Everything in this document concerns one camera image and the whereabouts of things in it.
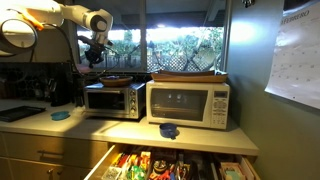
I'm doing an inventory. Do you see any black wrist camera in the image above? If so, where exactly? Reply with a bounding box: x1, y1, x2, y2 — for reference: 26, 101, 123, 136
77, 34, 115, 51

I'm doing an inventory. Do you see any white microwave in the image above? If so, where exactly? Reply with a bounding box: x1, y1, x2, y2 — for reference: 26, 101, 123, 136
145, 79, 231, 131

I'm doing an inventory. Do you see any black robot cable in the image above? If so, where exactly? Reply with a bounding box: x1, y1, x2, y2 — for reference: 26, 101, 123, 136
43, 23, 81, 76

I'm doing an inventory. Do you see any wooden serving tray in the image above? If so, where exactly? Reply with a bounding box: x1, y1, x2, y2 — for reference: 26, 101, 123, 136
150, 69, 229, 84

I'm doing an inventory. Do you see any window frame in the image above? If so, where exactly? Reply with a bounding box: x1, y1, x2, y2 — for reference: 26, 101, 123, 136
68, 0, 234, 74

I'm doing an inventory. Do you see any paper wall calendar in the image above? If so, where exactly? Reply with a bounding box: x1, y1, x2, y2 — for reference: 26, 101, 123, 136
264, 0, 320, 111

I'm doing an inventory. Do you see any metal cabinet drawer handle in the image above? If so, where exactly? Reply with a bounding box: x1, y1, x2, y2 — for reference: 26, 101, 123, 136
36, 149, 65, 158

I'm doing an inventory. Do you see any dark countertop appliance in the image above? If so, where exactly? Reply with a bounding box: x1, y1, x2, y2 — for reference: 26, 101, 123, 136
49, 62, 75, 108

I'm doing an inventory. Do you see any open wooden drawer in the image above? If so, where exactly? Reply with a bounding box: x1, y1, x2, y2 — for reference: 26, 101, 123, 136
83, 143, 262, 180

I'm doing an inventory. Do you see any small blue cup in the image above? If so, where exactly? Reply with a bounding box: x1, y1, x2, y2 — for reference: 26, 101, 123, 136
158, 122, 178, 140

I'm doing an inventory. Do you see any wooden bowl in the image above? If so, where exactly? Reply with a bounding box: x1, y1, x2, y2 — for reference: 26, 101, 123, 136
98, 75, 134, 88

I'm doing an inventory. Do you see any flat black tray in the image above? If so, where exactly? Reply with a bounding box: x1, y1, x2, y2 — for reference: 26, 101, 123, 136
0, 105, 47, 123

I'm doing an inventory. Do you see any silver toaster oven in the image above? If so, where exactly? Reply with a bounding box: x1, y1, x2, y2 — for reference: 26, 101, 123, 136
82, 81, 147, 120

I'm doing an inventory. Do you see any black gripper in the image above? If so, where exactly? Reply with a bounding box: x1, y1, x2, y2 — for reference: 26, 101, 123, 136
84, 47, 106, 70

